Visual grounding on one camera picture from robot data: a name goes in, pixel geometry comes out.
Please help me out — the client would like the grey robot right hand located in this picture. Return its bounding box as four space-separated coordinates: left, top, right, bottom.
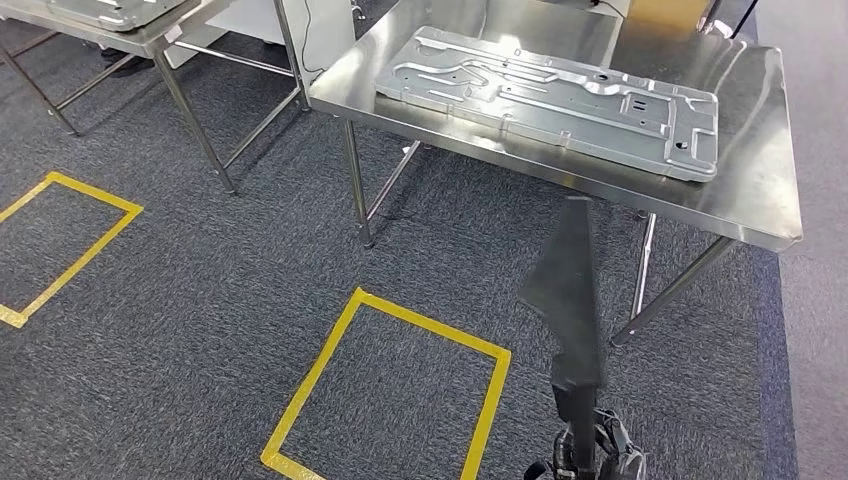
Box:
526 409 649 480

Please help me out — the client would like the black plastic plate bracket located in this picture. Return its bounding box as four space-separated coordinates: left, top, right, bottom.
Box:
518 196 607 480

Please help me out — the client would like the yellow floor tape square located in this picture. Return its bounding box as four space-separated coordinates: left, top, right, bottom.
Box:
0 170 145 331
260 286 513 480

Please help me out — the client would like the stainless steel table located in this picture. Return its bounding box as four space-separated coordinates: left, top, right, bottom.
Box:
0 0 313 197
307 0 804 349

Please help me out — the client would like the stamped sheet metal panel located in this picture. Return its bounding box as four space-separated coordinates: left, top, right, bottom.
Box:
375 25 720 183
46 0 190 33

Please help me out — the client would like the chrome base pole stand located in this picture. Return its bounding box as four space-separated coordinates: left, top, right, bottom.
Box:
696 0 761 40

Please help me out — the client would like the white cabinet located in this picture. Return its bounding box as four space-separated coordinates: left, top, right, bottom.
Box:
164 0 356 74

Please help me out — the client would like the person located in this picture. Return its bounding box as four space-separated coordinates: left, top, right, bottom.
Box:
99 46 158 79

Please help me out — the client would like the black power cable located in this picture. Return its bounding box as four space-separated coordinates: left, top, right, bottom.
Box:
299 0 327 75

